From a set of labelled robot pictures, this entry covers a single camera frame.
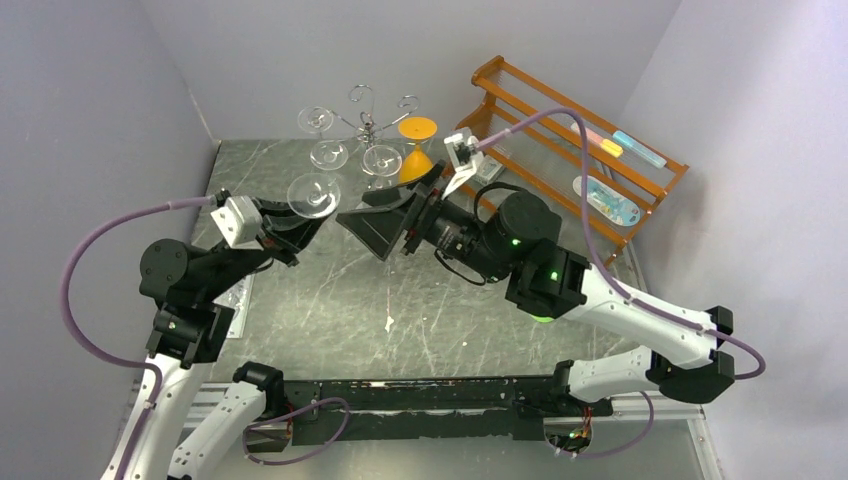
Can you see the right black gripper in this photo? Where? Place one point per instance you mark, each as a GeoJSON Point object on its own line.
{"type": "Point", "coordinates": [419, 217]}

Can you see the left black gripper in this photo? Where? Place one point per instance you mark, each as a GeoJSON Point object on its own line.
{"type": "Point", "coordinates": [283, 231]}

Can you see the clear glass front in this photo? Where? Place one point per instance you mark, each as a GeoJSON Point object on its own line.
{"type": "Point", "coordinates": [381, 163]}

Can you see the orange plastic goblet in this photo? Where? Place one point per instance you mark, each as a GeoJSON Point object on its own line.
{"type": "Point", "coordinates": [418, 130]}

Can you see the clear wine glass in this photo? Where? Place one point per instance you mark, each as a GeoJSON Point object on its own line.
{"type": "Point", "coordinates": [315, 120]}

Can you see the green plastic goblet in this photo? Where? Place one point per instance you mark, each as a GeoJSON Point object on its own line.
{"type": "Point", "coordinates": [543, 319]}

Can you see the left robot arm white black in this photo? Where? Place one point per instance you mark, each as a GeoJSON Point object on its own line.
{"type": "Point", "coordinates": [188, 333]}

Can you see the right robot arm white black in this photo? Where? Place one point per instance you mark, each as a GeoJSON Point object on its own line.
{"type": "Point", "coordinates": [678, 350]}

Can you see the chrome wine glass rack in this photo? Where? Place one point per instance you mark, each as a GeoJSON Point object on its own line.
{"type": "Point", "coordinates": [367, 132]}

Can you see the paper sheet on table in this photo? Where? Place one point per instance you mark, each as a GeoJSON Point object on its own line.
{"type": "Point", "coordinates": [237, 298]}

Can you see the small teal white box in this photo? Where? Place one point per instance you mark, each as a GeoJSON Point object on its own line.
{"type": "Point", "coordinates": [489, 170]}

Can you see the orange wooden shelf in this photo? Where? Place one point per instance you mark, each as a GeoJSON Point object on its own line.
{"type": "Point", "coordinates": [546, 154]}

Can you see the black base bar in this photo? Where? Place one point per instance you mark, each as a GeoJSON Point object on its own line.
{"type": "Point", "coordinates": [317, 411]}

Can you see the pink yellow highlighter pack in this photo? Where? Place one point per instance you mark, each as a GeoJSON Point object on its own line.
{"type": "Point", "coordinates": [603, 142]}

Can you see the light blue highlighter pack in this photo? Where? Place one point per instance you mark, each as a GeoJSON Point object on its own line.
{"type": "Point", "coordinates": [632, 145]}

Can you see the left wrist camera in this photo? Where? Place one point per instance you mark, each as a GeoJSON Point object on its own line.
{"type": "Point", "coordinates": [239, 222]}

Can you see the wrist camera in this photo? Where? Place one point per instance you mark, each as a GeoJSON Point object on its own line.
{"type": "Point", "coordinates": [239, 222]}
{"type": "Point", "coordinates": [464, 158]}

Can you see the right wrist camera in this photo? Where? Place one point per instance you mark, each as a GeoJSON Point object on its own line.
{"type": "Point", "coordinates": [464, 158]}

